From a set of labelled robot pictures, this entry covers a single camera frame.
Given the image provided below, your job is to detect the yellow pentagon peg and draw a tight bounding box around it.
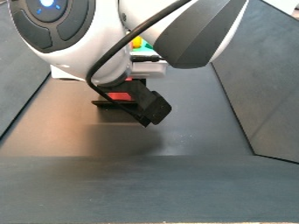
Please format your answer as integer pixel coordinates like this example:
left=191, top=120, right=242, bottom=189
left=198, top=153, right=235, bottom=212
left=131, top=36, right=143, bottom=48

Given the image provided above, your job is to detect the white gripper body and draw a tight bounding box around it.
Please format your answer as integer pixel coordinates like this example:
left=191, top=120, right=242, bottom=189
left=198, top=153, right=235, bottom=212
left=51, top=50, right=169, bottom=81

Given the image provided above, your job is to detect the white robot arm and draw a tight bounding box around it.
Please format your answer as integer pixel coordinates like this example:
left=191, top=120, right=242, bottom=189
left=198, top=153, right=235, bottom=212
left=7, top=0, right=248, bottom=81

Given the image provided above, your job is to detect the green shape sorter block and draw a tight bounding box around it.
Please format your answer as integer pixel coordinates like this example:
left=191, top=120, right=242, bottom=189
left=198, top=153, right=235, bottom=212
left=132, top=39, right=153, bottom=52

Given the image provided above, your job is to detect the black cradle fixture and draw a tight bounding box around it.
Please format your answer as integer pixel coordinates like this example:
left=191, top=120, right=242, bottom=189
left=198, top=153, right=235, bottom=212
left=91, top=101, right=137, bottom=109

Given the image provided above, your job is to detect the red oval cylinder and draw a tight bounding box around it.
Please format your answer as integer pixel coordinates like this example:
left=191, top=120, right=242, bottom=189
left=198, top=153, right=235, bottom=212
left=107, top=78, right=133, bottom=102

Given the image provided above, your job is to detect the black cable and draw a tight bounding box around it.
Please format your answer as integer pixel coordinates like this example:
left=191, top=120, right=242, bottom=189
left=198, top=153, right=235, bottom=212
left=84, top=0, right=192, bottom=123

